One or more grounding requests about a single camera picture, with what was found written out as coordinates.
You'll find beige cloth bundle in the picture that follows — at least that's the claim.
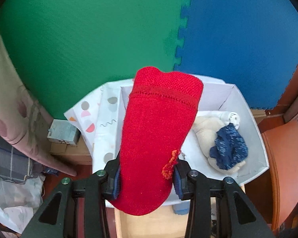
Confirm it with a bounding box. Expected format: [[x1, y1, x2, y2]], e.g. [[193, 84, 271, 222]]
[[192, 116, 246, 173]]

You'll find small grey box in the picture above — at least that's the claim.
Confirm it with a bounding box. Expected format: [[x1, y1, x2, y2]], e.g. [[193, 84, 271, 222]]
[[47, 119, 81, 145]]

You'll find red knitted sock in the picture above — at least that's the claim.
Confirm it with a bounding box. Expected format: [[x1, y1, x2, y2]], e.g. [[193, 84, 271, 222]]
[[111, 66, 204, 216]]

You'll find grey plaid blanket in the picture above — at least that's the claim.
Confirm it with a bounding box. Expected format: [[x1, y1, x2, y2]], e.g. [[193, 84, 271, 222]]
[[0, 126, 43, 184]]

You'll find navy blue speckled sock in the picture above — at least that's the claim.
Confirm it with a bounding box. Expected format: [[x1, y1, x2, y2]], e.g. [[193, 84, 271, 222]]
[[209, 125, 249, 170]]

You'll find white patterned sock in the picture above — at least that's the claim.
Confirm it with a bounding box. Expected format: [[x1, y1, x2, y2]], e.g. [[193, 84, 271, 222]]
[[206, 110, 241, 129]]

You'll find blue foam mat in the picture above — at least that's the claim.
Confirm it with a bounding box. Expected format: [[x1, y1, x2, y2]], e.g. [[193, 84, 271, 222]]
[[174, 0, 298, 109]]

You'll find brown cardboard box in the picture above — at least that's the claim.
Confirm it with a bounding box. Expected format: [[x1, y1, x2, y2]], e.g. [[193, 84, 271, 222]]
[[50, 139, 93, 165]]

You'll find brown leather chair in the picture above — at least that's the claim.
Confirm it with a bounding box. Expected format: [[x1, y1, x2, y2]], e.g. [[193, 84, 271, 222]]
[[246, 114, 298, 231]]

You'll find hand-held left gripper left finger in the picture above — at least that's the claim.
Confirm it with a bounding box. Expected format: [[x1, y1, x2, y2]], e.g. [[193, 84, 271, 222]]
[[20, 159, 122, 238]]

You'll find green foam mat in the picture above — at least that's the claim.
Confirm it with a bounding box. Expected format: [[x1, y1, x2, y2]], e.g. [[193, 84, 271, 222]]
[[0, 0, 194, 119]]

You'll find blue folded underwear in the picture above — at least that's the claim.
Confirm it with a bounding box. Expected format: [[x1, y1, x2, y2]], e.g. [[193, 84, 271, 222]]
[[173, 201, 189, 215]]

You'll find white cardboard box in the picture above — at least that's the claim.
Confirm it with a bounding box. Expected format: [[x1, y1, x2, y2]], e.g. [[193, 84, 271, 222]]
[[107, 74, 270, 207]]

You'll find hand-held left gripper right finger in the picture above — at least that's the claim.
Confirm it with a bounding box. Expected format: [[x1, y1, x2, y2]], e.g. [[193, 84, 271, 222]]
[[172, 160, 275, 238]]

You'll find pale printed cloth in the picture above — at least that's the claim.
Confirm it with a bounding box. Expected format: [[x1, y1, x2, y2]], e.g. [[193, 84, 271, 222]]
[[0, 174, 45, 233]]

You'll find pink floral bedding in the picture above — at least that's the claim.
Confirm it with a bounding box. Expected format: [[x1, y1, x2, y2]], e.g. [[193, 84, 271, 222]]
[[0, 23, 77, 176]]

